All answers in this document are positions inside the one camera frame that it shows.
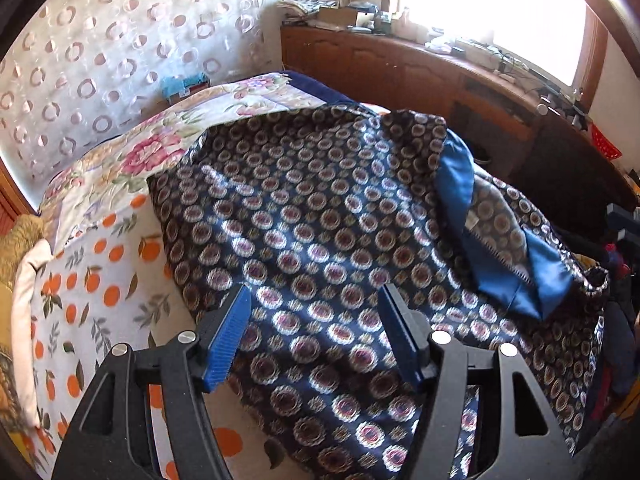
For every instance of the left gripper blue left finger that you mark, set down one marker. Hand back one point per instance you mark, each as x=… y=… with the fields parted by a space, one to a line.
x=221 y=331

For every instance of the floral pink bedspread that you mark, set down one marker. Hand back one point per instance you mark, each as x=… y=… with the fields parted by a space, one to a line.
x=113 y=175

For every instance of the dark clothes pile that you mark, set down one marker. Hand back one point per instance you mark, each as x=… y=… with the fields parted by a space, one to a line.
x=618 y=366

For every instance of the cardboard box on sideboard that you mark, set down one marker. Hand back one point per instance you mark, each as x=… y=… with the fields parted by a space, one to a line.
x=345 y=17

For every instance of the wooden sideboard cabinet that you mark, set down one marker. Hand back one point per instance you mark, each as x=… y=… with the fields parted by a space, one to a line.
x=542 y=155

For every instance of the navy medallion patterned garment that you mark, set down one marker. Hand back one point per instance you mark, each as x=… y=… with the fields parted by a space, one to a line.
x=314 y=212

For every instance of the window with wooden frame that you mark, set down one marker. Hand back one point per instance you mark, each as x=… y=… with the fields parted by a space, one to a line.
x=559 y=43

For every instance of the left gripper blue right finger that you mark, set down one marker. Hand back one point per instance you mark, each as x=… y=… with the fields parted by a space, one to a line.
x=407 y=332

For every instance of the white circle patterned curtain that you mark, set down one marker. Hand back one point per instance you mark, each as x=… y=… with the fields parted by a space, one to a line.
x=83 y=71

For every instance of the orange fruit print blanket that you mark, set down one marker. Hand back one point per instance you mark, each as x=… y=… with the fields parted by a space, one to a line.
x=111 y=285

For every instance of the red perforated basket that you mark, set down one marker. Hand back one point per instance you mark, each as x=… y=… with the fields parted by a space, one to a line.
x=604 y=146

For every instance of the olive green embroidered cushion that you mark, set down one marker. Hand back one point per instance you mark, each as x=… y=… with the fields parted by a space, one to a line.
x=15 y=243

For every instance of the small teal box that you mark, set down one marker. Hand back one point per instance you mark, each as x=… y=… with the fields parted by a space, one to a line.
x=175 y=89

